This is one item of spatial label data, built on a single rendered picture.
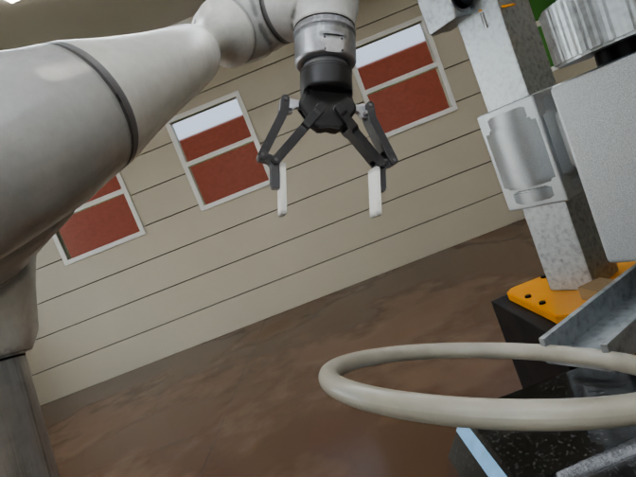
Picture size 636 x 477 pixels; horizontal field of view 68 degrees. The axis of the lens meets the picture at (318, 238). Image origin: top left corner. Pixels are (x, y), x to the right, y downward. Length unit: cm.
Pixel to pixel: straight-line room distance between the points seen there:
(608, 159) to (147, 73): 96
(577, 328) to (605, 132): 41
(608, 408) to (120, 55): 53
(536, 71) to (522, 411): 164
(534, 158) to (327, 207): 536
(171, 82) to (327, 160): 668
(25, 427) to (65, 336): 793
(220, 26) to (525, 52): 145
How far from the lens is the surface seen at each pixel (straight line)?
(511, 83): 198
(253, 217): 713
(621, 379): 140
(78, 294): 812
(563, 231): 204
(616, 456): 119
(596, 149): 116
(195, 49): 46
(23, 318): 45
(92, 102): 34
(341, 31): 70
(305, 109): 68
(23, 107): 32
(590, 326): 106
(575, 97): 116
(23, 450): 45
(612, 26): 110
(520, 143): 192
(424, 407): 53
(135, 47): 41
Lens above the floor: 152
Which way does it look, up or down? 5 degrees down
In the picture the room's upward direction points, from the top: 22 degrees counter-clockwise
